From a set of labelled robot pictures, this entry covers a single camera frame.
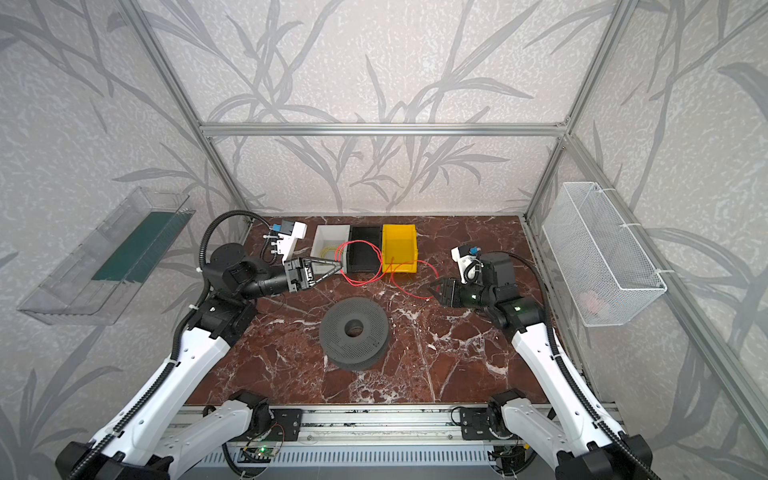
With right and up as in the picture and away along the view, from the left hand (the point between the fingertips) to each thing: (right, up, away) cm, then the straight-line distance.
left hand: (339, 265), depth 59 cm
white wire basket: (+55, 0, +3) cm, 55 cm away
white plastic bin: (-16, +6, +53) cm, 56 cm away
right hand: (+21, -5, +16) cm, 27 cm away
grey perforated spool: (+1, -26, +22) cm, 34 cm away
